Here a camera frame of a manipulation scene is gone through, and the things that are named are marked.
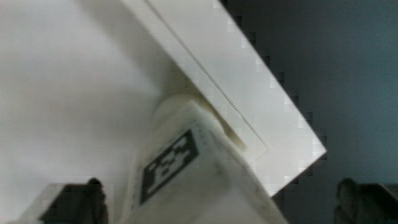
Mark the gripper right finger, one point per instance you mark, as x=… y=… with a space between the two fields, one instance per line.
x=367 y=203

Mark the white square tabletop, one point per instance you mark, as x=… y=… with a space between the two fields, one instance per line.
x=101 y=57

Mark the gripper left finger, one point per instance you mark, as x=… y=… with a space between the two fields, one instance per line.
x=79 y=207

